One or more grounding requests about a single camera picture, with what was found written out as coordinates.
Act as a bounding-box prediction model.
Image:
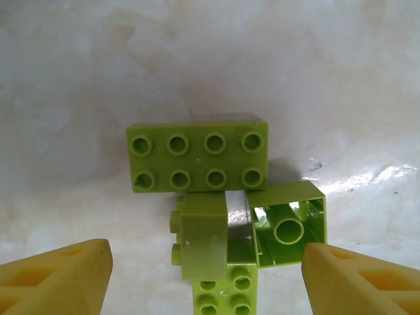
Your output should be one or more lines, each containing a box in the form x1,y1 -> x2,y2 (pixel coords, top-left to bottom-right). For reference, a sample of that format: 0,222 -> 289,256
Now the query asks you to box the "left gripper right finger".
301,242 -> 420,315

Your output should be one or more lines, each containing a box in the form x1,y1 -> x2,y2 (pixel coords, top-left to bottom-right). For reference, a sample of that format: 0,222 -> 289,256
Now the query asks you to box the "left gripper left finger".
0,238 -> 114,315

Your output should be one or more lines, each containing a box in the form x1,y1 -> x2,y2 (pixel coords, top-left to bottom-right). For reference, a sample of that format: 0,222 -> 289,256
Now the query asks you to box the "long green lego brick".
192,262 -> 260,315
125,120 -> 270,194

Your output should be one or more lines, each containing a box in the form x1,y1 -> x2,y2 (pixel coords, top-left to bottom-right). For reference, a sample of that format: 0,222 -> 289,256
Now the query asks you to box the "small green lego brick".
169,192 -> 230,282
245,179 -> 328,269

